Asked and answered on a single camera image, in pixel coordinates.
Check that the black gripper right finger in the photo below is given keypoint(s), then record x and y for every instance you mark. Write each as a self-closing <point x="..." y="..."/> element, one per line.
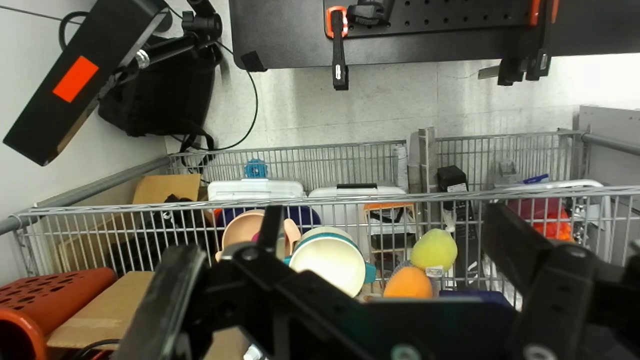
<point x="547" y="293"/>

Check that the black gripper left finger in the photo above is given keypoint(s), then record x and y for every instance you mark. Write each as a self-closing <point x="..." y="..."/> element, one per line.
<point x="162" y="300"/>

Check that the cardboard box with handwriting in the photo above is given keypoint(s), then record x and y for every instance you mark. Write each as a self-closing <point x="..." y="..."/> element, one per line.
<point x="107" y="310"/>

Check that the black soft bag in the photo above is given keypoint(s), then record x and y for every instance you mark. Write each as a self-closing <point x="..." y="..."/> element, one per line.
<point x="161" y="232"/>

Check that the red orange plush toy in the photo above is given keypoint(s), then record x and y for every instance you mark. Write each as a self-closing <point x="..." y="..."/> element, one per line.
<point x="543" y="221"/>

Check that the plain small cardboard box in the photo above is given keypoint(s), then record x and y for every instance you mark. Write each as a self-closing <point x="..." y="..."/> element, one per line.
<point x="166" y="189"/>

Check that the orange perforated plastic basket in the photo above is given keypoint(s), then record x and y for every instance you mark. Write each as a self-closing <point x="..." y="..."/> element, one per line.
<point x="46" y="300"/>

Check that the yellow-green plush ball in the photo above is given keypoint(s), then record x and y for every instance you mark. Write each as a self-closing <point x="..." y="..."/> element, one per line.
<point x="433" y="251"/>

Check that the orange plush ball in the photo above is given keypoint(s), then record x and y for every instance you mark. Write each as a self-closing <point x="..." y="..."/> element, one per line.
<point x="409" y="283"/>

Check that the white lidded plastic container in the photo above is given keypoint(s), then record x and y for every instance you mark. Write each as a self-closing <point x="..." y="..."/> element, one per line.
<point x="256" y="189"/>
<point x="356" y="192"/>

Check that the black item with white label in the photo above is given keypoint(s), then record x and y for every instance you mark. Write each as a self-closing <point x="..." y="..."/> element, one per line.
<point x="452" y="178"/>

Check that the blue round plastic item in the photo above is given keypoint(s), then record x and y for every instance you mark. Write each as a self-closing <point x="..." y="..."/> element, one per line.
<point x="254" y="169"/>

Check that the black backpack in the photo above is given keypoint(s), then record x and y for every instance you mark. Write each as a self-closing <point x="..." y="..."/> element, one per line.
<point x="166" y="93"/>

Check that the black box with orange sticker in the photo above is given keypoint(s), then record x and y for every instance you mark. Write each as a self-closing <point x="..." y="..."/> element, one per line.
<point x="52" y="113"/>

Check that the orange black bar clamp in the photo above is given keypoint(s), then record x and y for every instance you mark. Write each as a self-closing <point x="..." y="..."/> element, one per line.
<point x="340" y="60"/>
<point x="512" y="67"/>

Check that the black perforated table board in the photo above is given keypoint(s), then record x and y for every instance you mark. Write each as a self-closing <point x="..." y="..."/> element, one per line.
<point x="433" y="27"/>

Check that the white plastic frame basket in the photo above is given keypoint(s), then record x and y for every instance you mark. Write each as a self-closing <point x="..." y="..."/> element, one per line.
<point x="567" y="184"/>

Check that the black camera tripod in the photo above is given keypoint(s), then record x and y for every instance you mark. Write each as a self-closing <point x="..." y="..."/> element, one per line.
<point x="200" y="25"/>

